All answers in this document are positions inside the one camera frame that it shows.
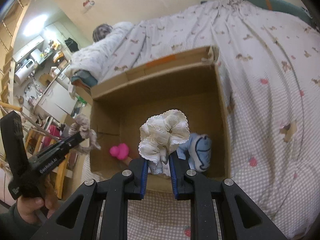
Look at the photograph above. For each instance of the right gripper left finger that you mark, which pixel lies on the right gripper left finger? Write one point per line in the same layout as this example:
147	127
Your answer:
98	210

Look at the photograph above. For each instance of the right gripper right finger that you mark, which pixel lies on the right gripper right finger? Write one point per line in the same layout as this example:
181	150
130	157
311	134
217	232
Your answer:
219	209

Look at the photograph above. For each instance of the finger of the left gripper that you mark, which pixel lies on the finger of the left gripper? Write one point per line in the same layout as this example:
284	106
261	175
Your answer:
55	152

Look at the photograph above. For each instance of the beige knotted scrunchie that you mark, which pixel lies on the beige knotted scrunchie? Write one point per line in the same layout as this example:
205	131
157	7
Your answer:
81	124

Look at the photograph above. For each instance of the pink plush toy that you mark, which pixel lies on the pink plush toy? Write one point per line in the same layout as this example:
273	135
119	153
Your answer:
121	151

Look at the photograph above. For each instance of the light blue plush toy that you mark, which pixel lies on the light blue plush toy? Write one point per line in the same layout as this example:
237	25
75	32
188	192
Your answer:
197	151

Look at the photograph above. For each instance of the white knotted cloth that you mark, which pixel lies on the white knotted cloth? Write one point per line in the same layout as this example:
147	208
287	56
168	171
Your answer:
155	168

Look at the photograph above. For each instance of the person's left hand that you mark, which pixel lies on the person's left hand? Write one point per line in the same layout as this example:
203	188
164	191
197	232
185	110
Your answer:
28	208

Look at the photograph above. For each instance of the yellow wooden chair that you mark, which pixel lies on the yellow wooden chair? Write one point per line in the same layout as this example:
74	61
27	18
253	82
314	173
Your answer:
35	175

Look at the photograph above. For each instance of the white kitchen cabinet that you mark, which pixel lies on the white kitchen cabinet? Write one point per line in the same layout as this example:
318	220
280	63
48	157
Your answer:
56	102

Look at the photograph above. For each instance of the white kitchen appliance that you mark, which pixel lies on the white kitchen appliance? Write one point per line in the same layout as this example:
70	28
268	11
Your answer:
24	71

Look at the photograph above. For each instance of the white folded duvet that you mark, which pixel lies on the white folded duvet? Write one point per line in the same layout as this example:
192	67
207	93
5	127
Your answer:
94	58

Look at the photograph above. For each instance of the hanging dark garment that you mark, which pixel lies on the hanging dark garment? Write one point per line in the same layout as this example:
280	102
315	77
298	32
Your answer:
72	45

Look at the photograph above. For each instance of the open cardboard box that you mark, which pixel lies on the open cardboard box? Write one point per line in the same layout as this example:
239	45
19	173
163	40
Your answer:
186	81

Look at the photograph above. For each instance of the striped knit hat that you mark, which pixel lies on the striped knit hat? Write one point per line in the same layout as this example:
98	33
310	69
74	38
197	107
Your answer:
101	31

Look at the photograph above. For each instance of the dog print bed cover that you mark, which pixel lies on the dog print bed cover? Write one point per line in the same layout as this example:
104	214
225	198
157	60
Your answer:
268	69

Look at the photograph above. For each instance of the teal bolster pillow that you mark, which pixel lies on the teal bolster pillow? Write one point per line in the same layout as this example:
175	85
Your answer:
286	7

